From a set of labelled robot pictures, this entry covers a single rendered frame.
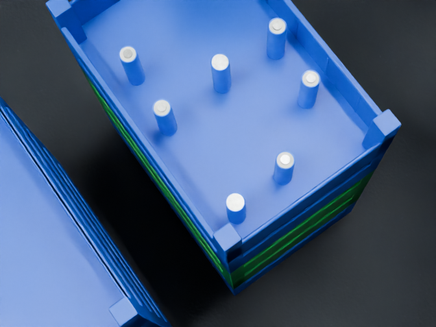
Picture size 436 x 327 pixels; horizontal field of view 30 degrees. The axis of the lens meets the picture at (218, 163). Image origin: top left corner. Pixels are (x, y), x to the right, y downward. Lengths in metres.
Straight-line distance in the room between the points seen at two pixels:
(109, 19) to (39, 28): 0.39
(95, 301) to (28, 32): 0.57
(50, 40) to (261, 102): 0.49
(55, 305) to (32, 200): 0.11
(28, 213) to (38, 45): 0.46
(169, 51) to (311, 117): 0.16
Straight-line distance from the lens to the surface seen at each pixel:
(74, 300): 0.81
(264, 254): 0.92
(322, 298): 1.12
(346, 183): 0.85
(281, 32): 0.80
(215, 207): 0.81
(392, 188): 1.16
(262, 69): 0.85
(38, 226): 0.83
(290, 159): 0.75
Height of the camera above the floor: 1.11
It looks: 75 degrees down
